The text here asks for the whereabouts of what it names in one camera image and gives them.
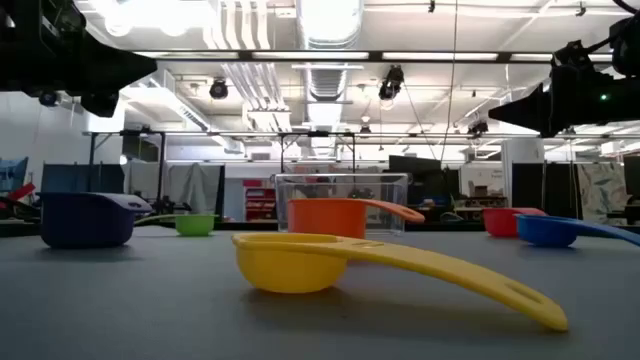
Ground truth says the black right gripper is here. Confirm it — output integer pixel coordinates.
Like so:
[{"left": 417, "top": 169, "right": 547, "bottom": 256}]
[{"left": 488, "top": 42, "right": 640, "bottom": 139}]

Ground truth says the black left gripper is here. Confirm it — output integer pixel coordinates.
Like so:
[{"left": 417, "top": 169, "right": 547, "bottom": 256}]
[{"left": 0, "top": 0, "right": 158, "bottom": 119}]

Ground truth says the red measuring cup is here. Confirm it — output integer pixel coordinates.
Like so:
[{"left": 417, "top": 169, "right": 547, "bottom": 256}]
[{"left": 482, "top": 207, "right": 549, "bottom": 238}]

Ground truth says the blue measuring cup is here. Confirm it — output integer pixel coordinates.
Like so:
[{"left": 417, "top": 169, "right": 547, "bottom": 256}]
[{"left": 515, "top": 214, "right": 640, "bottom": 249}]

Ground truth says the purple measuring cup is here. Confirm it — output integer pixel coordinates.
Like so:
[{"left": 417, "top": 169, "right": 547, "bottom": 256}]
[{"left": 38, "top": 192, "right": 153, "bottom": 250}]

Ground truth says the green measuring cup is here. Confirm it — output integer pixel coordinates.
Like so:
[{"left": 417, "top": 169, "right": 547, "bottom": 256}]
[{"left": 133, "top": 213, "right": 220, "bottom": 237}]

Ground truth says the orange measuring cup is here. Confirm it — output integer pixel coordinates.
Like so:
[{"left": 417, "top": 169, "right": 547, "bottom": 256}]
[{"left": 287, "top": 198, "right": 426, "bottom": 240}]

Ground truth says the clear plastic basket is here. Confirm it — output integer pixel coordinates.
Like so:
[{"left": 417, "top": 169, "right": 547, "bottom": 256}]
[{"left": 274, "top": 172, "right": 410, "bottom": 236}]

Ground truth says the yellow measuring cup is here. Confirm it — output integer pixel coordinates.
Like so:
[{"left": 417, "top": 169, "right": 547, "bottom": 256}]
[{"left": 231, "top": 232, "right": 570, "bottom": 332}]

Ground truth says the white pillar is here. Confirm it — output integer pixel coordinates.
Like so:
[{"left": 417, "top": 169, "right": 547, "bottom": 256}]
[{"left": 501, "top": 137, "right": 545, "bottom": 211}]

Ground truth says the black partition panel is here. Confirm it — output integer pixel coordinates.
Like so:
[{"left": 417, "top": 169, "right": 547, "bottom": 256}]
[{"left": 511, "top": 162, "right": 580, "bottom": 217}]

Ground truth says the leaf patterned curtain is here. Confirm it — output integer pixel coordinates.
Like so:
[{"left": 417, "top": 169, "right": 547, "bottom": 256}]
[{"left": 577, "top": 162, "right": 629, "bottom": 225}]

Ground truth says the blue partition panel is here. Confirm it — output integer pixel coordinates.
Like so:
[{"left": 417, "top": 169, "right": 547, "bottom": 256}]
[{"left": 40, "top": 163, "right": 125, "bottom": 194}]

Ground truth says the wide black monitor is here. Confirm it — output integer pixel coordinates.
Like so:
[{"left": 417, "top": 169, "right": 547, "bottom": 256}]
[{"left": 388, "top": 154, "right": 443, "bottom": 176}]

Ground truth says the gray cloth cover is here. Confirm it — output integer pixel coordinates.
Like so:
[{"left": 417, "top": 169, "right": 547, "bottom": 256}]
[{"left": 167, "top": 162, "right": 225, "bottom": 215}]

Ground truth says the red angled object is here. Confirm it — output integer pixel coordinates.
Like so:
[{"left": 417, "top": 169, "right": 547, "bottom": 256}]
[{"left": 0, "top": 182, "right": 37, "bottom": 210}]

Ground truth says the black curved object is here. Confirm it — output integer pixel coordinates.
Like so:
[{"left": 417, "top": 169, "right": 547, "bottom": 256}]
[{"left": 0, "top": 199, "right": 41, "bottom": 221}]

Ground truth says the black overhead light bar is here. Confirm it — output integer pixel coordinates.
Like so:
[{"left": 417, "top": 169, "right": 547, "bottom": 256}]
[{"left": 132, "top": 49, "right": 614, "bottom": 64}]

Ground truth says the red storage bin shelf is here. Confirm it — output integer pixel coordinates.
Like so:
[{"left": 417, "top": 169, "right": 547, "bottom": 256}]
[{"left": 243, "top": 179, "right": 277, "bottom": 222}]

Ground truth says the silver ventilation duct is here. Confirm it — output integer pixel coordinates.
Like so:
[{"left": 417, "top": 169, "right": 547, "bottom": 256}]
[{"left": 295, "top": 0, "right": 365, "bottom": 104}]

